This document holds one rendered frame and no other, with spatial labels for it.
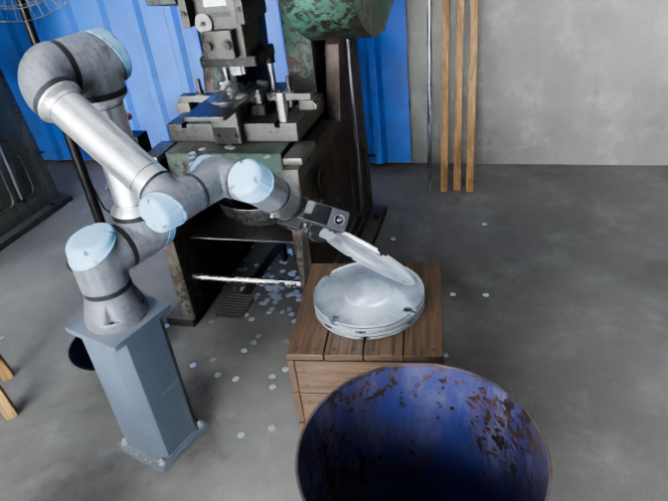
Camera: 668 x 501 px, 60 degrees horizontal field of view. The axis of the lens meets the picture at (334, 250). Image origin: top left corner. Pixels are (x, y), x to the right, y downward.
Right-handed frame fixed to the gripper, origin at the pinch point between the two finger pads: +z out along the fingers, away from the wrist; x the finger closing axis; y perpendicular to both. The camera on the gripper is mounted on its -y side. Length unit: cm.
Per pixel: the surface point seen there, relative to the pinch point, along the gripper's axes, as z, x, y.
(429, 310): 27.0, 10.0, -17.8
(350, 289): 20.3, 10.8, 2.4
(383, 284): 24.1, 6.9, -4.5
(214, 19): -1, -54, 61
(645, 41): 141, -138, -39
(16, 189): 55, 4, 215
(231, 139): 17, -24, 56
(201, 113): 2, -26, 57
